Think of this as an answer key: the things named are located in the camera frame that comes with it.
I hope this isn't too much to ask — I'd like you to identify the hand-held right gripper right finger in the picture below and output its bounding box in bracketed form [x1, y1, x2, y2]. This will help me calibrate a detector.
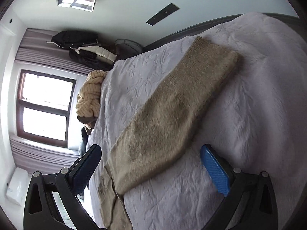
[200, 144, 279, 230]

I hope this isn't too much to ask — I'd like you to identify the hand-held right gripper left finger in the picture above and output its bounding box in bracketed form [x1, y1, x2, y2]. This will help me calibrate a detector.
[23, 144, 106, 230]

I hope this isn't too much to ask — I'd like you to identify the tan fuzzy sweater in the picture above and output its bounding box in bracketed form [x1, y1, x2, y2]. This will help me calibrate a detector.
[98, 35, 240, 230]

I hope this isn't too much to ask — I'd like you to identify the black garment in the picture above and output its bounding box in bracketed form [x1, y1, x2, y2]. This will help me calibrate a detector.
[80, 127, 90, 156]

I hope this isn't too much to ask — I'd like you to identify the brown garment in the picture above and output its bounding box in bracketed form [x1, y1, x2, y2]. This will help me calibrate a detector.
[77, 115, 97, 135]

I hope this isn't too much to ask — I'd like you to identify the lilac curtain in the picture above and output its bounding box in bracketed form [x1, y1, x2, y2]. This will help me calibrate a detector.
[10, 135, 80, 173]
[14, 28, 96, 75]

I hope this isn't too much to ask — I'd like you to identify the lilac embossed blanket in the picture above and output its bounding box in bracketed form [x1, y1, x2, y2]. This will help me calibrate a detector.
[85, 11, 307, 230]

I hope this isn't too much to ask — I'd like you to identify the cream striped knit garment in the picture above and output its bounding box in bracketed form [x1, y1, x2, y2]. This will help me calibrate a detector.
[76, 70, 108, 118]

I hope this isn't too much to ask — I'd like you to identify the brown framed window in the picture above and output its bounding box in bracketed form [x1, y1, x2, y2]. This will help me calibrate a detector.
[16, 69, 77, 148]

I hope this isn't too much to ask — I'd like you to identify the white box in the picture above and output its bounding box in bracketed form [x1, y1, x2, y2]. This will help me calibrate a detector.
[6, 168, 28, 205]

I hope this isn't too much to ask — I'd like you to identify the dark brown jacket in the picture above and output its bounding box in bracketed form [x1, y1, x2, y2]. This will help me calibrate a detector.
[69, 49, 116, 75]

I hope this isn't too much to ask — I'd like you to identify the white puffer jacket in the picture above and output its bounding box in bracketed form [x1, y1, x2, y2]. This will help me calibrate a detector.
[73, 45, 118, 65]

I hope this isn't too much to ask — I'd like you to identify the grey fan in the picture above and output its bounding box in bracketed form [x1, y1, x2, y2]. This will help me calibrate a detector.
[115, 39, 142, 60]

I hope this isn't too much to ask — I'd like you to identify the black jacket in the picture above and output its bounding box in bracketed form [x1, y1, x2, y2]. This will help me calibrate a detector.
[47, 30, 99, 51]

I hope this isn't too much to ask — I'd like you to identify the dark grey bed frame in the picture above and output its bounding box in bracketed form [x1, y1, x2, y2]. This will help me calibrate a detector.
[143, 12, 300, 53]

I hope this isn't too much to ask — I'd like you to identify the black wall panel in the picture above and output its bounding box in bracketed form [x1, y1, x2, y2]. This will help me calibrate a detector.
[146, 3, 180, 26]

